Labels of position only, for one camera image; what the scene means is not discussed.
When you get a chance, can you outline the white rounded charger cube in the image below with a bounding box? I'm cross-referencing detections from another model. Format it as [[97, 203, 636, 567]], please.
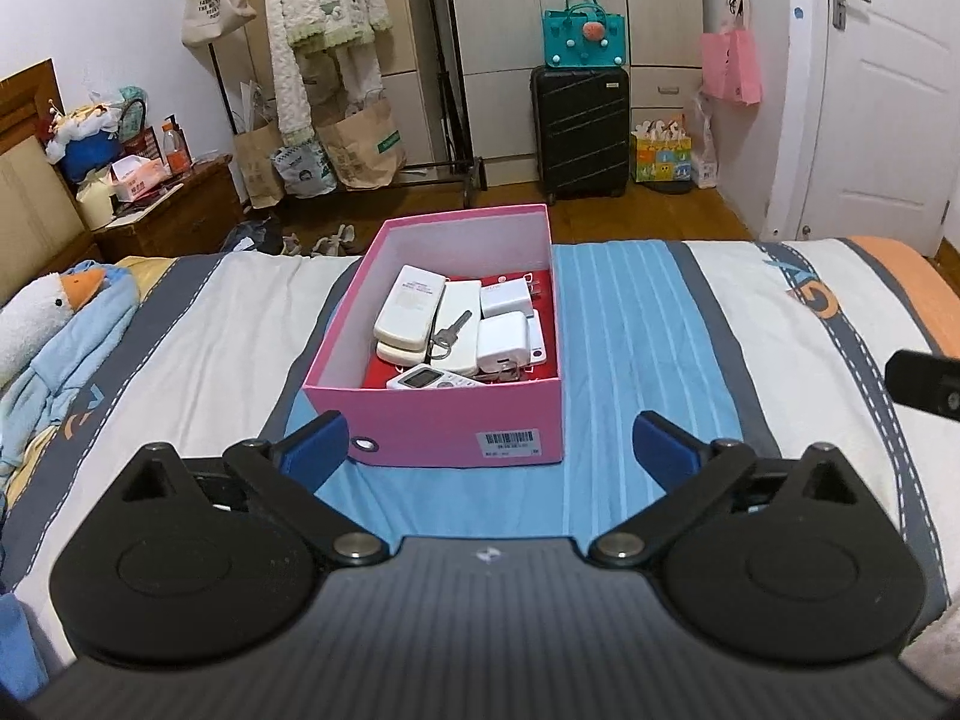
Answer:
[[477, 310, 530, 374]]

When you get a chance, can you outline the colourful gift bag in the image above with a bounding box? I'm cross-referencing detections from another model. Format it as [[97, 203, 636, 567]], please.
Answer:
[[631, 119, 693, 184]]

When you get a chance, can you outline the pink hanging bag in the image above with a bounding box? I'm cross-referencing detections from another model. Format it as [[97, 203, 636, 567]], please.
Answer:
[[700, 13, 763, 106]]

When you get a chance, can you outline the brown paper bag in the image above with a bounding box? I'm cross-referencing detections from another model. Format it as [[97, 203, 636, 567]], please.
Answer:
[[317, 98, 407, 192]]

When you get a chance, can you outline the white knitted hanging garment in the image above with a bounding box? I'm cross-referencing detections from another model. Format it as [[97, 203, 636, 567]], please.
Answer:
[[265, 0, 392, 146]]

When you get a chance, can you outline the white square charger plug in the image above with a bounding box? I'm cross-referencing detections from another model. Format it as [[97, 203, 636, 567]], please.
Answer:
[[480, 278, 535, 319]]

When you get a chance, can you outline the wooden headboard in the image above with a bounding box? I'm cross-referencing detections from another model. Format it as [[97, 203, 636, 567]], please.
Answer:
[[0, 59, 101, 302]]

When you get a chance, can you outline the light blue blanket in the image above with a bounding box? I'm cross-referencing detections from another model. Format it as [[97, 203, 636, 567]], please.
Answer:
[[2, 265, 140, 488]]

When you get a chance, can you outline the black suitcase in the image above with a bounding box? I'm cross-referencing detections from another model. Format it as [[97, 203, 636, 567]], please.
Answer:
[[530, 67, 630, 205]]

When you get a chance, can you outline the white wardrobe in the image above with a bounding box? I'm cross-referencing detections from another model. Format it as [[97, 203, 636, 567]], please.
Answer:
[[376, 0, 703, 185]]

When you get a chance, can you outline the white door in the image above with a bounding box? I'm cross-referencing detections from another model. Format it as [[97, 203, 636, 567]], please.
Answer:
[[800, 0, 958, 255]]

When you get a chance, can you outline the wooden nightstand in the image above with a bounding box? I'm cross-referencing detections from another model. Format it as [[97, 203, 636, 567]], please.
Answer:
[[93, 154, 244, 262]]

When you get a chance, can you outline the small white remote control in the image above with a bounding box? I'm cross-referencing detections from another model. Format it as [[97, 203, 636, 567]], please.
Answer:
[[527, 309, 548, 367]]

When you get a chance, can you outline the teal handbag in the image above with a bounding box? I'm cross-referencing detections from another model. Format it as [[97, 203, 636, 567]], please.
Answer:
[[542, 0, 628, 68]]

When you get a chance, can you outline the white goose plush toy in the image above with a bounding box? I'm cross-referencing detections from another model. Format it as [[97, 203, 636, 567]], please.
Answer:
[[0, 266, 106, 387]]

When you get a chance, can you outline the pink cardboard box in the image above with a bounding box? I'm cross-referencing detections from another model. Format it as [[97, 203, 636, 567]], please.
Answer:
[[302, 203, 563, 468]]

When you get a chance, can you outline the beige tote bag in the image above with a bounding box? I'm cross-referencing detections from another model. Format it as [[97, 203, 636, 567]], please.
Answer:
[[181, 0, 257, 49]]

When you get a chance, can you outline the white TCL remote control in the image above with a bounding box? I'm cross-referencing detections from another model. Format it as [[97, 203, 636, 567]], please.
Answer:
[[386, 364, 482, 390]]

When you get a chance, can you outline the black clothes rack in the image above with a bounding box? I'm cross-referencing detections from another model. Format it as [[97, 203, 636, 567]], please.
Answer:
[[181, 0, 487, 206]]

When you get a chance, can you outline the white remote back side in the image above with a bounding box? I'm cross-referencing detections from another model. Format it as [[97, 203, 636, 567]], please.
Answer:
[[373, 265, 448, 351]]

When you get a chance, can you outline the single silver key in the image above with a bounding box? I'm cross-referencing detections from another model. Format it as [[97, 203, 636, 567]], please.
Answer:
[[430, 310, 472, 359]]

